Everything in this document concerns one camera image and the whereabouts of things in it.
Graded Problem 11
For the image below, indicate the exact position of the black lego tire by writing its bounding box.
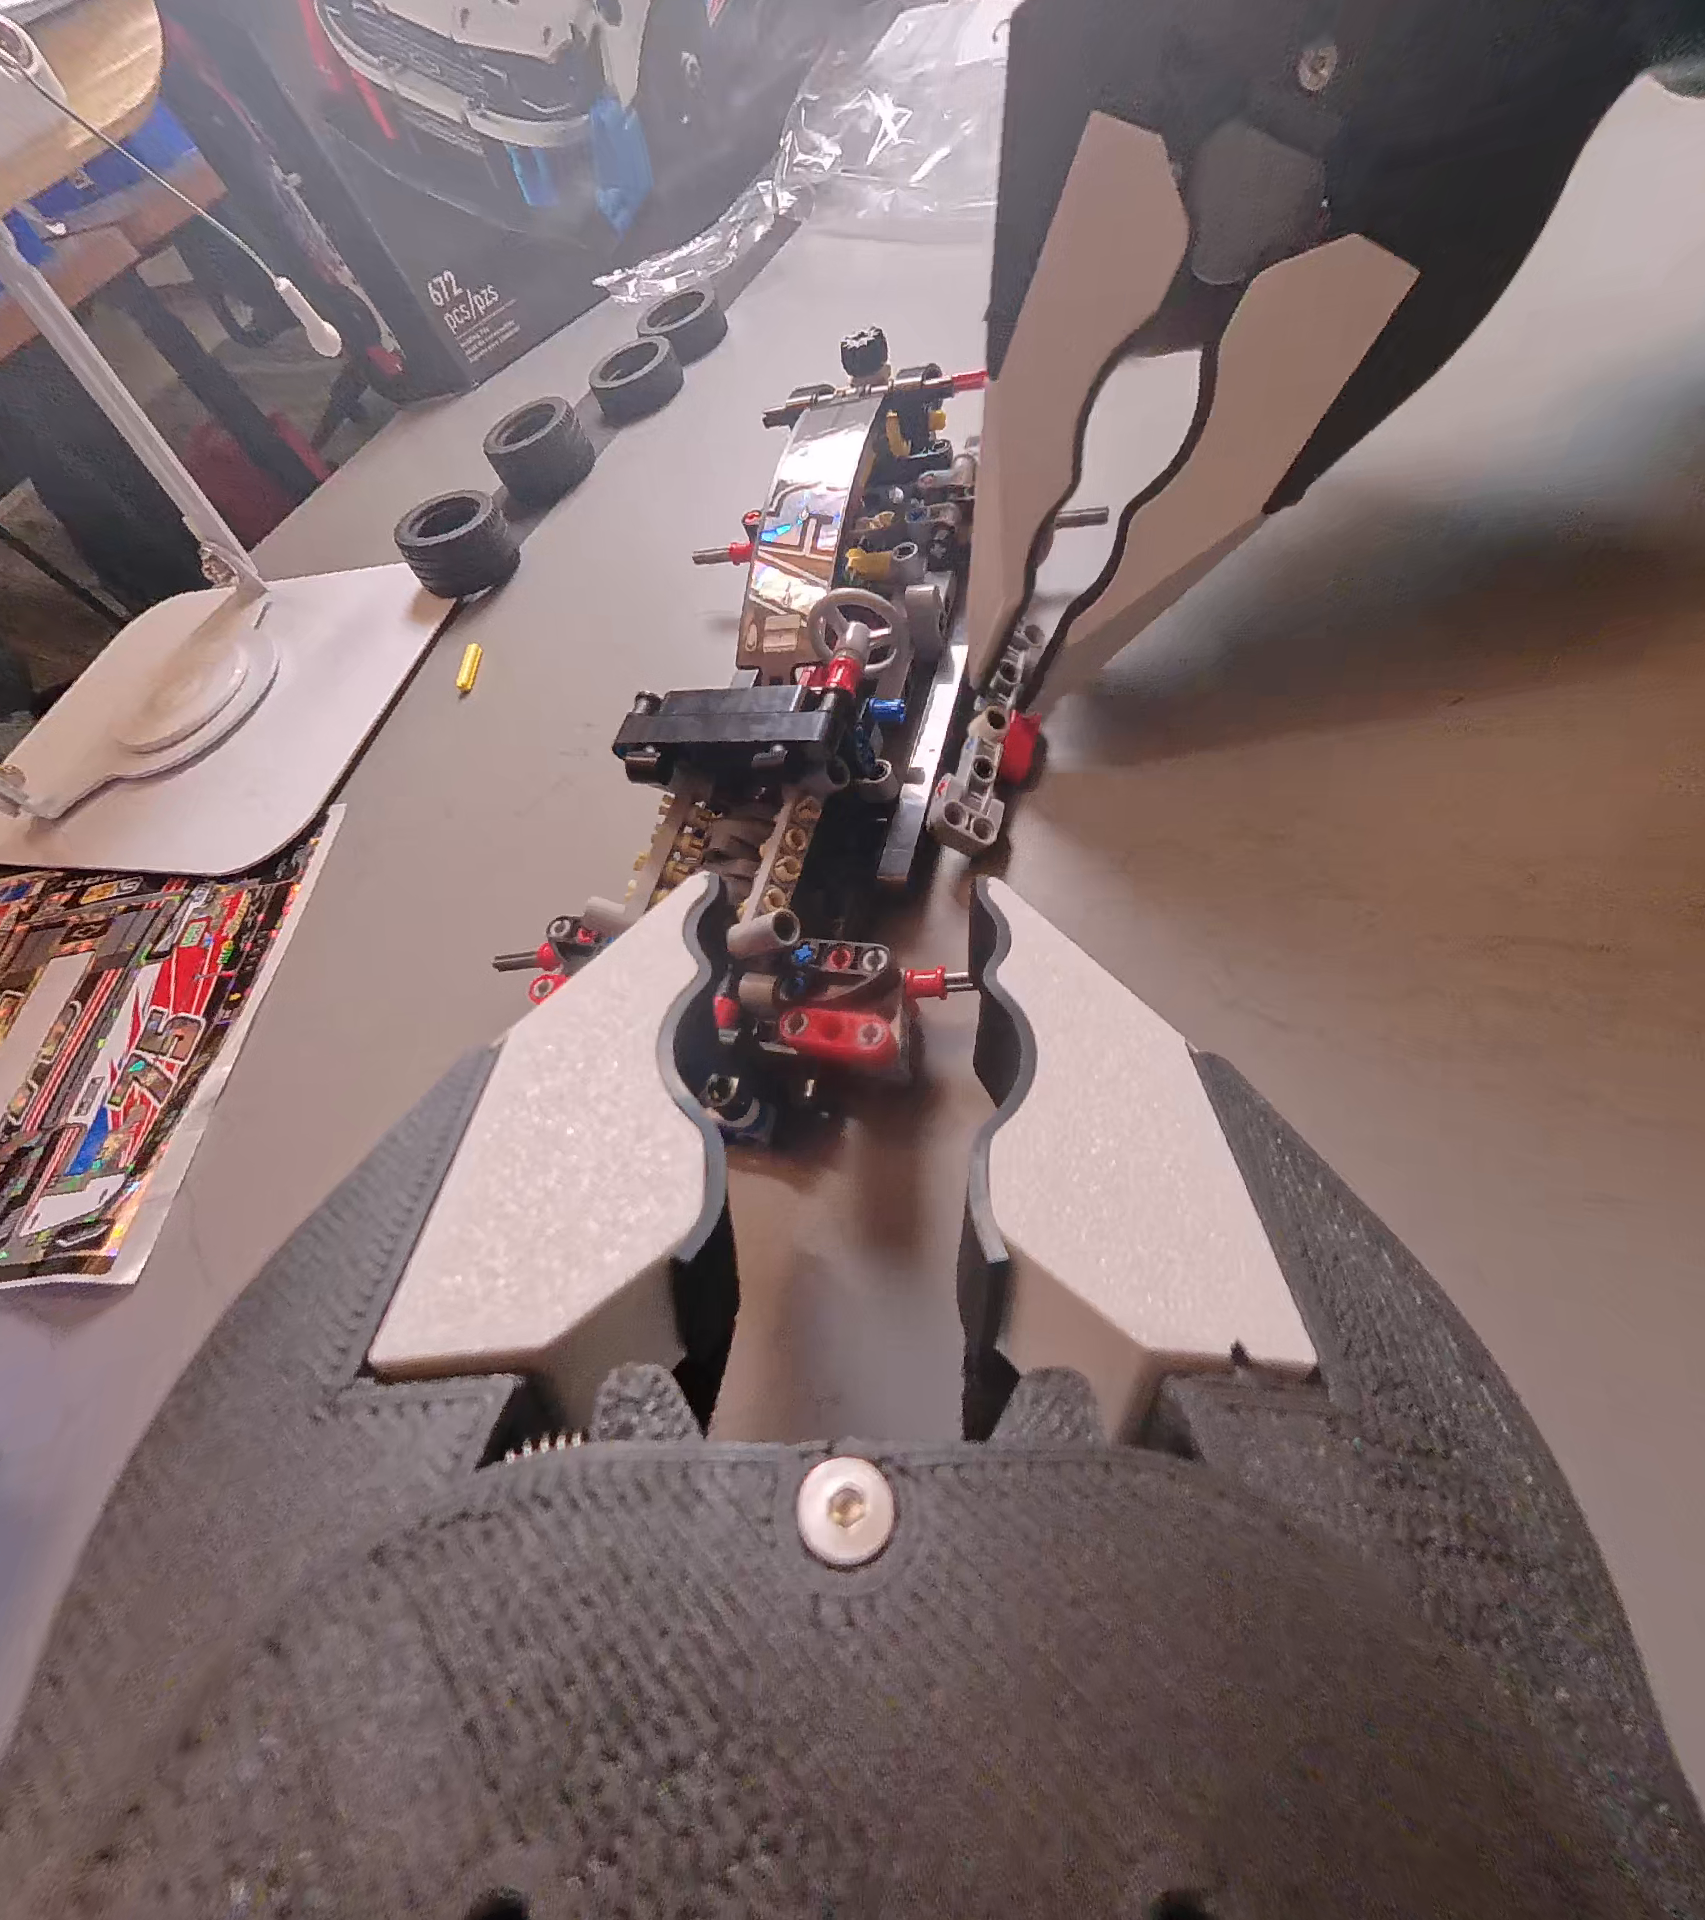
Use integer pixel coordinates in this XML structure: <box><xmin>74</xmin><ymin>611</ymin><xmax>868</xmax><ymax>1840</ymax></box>
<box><xmin>637</xmin><ymin>282</ymin><xmax>730</xmax><ymax>364</ymax></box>
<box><xmin>392</xmin><ymin>491</ymin><xmax>523</xmax><ymax>601</ymax></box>
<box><xmin>589</xmin><ymin>337</ymin><xmax>687</xmax><ymax>425</ymax></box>
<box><xmin>480</xmin><ymin>393</ymin><xmax>596</xmax><ymax>511</ymax></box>

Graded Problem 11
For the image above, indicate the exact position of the holographic sticker sheet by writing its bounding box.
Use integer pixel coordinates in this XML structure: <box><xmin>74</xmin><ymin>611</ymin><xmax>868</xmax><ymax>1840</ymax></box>
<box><xmin>0</xmin><ymin>803</ymin><xmax>351</xmax><ymax>1297</ymax></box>

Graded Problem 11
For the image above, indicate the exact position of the lego car chassis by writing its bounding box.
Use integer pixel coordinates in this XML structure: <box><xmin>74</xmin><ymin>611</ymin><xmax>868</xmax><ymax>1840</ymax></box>
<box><xmin>492</xmin><ymin>323</ymin><xmax>1060</xmax><ymax>1161</ymax></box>

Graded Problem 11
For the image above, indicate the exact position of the empty clear plastic bag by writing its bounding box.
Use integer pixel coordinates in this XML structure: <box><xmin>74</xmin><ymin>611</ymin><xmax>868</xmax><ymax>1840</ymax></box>
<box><xmin>595</xmin><ymin>0</ymin><xmax>1023</xmax><ymax>307</ymax></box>

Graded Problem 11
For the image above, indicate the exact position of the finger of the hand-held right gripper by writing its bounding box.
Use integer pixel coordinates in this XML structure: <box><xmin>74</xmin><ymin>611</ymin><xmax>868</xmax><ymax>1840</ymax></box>
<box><xmin>960</xmin><ymin>109</ymin><xmax>1196</xmax><ymax>708</ymax></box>
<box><xmin>1038</xmin><ymin>233</ymin><xmax>1425</xmax><ymax>708</ymax></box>

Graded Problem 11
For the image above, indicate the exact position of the grey lego beam assembly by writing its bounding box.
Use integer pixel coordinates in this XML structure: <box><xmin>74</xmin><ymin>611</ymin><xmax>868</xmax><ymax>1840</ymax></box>
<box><xmin>924</xmin><ymin>619</ymin><xmax>1053</xmax><ymax>858</ymax></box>

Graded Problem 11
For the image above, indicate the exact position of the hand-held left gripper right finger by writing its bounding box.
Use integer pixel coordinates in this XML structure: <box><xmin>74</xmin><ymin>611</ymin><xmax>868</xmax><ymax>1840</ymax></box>
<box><xmin>956</xmin><ymin>875</ymin><xmax>1322</xmax><ymax>1446</ymax></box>

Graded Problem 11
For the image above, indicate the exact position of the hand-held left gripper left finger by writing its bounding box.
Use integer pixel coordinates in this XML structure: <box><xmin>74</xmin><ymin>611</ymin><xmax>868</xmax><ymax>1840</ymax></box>
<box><xmin>366</xmin><ymin>873</ymin><xmax>739</xmax><ymax>1404</ymax></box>

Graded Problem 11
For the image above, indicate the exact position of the black lego set box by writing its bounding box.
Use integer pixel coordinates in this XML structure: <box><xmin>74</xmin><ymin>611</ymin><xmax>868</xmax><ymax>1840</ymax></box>
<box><xmin>159</xmin><ymin>0</ymin><xmax>831</xmax><ymax>404</ymax></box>

